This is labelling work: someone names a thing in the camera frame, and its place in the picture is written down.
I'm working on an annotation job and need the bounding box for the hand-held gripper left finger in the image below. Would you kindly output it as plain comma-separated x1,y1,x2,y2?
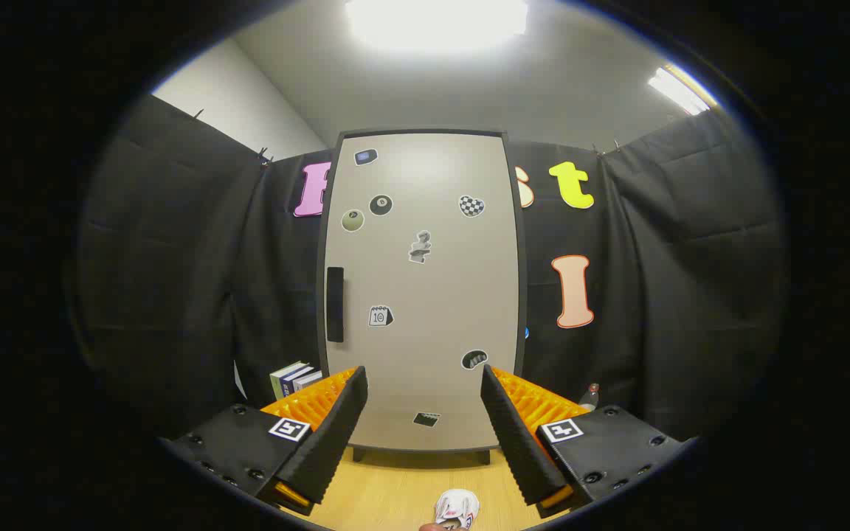
159,365,369,517

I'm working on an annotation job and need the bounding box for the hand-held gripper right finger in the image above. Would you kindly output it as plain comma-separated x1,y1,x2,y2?
480,364,695,519

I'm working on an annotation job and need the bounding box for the white canvas shoe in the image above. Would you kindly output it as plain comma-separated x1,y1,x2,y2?
435,488,480,530

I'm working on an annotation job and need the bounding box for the black door handle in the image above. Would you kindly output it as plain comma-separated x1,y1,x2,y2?
326,267,345,343

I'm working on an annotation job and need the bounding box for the beige shoe cabinet door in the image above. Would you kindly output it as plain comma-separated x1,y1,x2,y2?
324,133,520,452

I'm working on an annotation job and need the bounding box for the dark grey shoe cabinet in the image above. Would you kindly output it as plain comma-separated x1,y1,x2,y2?
316,129,529,465

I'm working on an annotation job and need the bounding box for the dark blue spine book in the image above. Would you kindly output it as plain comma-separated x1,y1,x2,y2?
281,366,317,398

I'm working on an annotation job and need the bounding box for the green spine book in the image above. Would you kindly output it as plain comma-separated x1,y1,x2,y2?
270,361,308,400

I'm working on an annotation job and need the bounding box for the black backdrop cloth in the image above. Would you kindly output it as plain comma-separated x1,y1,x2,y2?
75,92,791,443

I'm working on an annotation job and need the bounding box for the narrow ceiling light strip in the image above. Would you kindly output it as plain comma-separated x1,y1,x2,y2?
648,65,713,116

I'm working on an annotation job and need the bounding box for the large ceiling light panel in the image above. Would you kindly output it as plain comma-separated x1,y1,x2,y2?
344,0,529,54

